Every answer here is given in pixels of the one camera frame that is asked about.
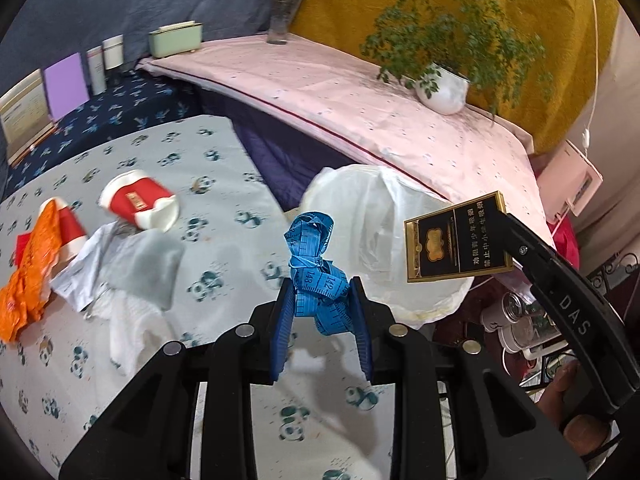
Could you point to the red cloth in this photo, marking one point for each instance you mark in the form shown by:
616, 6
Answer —
565, 240

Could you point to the crumpled white paper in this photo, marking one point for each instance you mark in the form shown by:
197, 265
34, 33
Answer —
82, 265

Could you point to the blue measuring tape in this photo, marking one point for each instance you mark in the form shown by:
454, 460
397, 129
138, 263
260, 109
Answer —
311, 280

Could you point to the white tissue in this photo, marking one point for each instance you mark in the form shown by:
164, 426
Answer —
135, 330

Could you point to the pale green tissue box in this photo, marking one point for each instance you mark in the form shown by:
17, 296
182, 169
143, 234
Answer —
175, 40

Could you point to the red paper piece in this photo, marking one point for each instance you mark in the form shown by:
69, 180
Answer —
21, 247

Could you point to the green plant in white pot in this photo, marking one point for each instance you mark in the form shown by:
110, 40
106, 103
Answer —
442, 87

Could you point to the navy printed cloth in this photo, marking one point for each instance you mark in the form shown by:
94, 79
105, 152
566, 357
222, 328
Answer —
100, 115

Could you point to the pink sheet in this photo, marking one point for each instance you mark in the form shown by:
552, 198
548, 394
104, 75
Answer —
325, 90

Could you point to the glass vase with pink flowers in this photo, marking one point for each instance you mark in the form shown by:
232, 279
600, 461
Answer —
280, 15

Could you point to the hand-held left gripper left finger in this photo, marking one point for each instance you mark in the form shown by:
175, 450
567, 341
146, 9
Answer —
282, 332

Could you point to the white lidded jar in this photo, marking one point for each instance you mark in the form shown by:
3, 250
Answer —
525, 337

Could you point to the metal can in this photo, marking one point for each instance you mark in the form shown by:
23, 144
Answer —
507, 310

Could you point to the pink box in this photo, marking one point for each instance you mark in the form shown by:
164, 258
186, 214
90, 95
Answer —
567, 180

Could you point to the grey cloth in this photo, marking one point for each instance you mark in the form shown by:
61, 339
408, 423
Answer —
150, 270

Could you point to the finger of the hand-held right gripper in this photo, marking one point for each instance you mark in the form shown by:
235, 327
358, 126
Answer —
525, 242

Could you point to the black gold cigarette box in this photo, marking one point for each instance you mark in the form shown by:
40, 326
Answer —
450, 240

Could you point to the person's right hand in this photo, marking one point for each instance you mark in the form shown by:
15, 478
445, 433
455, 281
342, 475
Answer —
585, 432

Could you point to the yellow cloth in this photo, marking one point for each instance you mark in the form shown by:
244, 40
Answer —
340, 25

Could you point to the red white paper cup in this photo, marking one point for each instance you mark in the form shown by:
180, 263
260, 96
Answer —
71, 225
135, 200

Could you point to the orange snack wrapper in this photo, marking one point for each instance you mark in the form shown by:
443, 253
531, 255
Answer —
30, 270

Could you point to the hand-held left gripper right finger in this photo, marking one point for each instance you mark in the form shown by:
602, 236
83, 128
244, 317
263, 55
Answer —
361, 332

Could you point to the tall white bottle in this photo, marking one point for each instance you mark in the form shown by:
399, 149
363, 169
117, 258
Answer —
96, 70

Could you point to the panda printed sheet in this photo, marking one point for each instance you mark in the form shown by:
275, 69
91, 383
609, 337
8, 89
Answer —
220, 200

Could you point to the white bin with plastic bag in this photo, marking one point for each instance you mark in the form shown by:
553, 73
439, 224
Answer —
360, 210

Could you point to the purple notebook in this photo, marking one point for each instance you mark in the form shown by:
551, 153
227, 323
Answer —
65, 85

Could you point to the dark purple blanket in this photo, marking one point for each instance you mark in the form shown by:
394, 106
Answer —
270, 145

